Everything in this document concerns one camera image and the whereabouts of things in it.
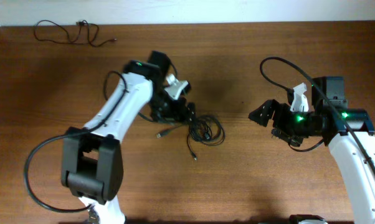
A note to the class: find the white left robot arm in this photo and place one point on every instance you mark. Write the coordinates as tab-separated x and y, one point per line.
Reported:
92	165

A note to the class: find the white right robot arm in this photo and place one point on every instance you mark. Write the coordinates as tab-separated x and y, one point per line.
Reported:
348	133

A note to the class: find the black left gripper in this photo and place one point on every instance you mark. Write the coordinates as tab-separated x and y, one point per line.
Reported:
175	114

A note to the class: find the black base at table edge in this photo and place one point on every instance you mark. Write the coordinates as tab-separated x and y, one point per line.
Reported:
306	219

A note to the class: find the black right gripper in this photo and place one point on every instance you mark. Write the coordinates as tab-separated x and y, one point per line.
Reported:
281	110

